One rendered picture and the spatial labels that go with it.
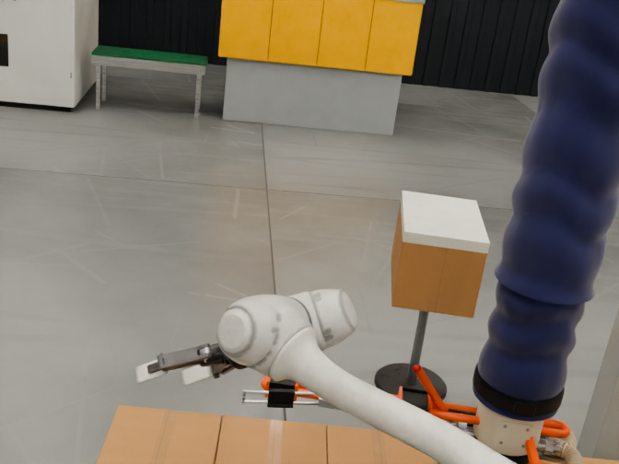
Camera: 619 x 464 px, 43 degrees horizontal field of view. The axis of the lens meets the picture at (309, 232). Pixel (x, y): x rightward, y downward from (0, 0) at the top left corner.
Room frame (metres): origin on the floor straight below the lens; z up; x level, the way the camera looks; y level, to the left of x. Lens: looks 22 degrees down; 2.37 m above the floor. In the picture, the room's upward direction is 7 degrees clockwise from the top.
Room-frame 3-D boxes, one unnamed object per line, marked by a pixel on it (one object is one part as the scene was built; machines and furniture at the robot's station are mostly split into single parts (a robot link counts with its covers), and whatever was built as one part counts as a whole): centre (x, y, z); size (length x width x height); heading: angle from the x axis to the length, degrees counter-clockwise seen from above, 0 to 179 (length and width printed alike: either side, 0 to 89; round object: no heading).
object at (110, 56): (8.95, 2.02, 0.32); 1.25 x 0.50 x 0.64; 97
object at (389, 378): (3.75, -0.65, 0.31); 0.40 x 0.40 x 0.62
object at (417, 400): (1.78, -0.33, 1.19); 0.10 x 0.08 x 0.06; 177
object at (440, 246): (3.75, -0.65, 0.82); 0.60 x 0.40 x 0.40; 178
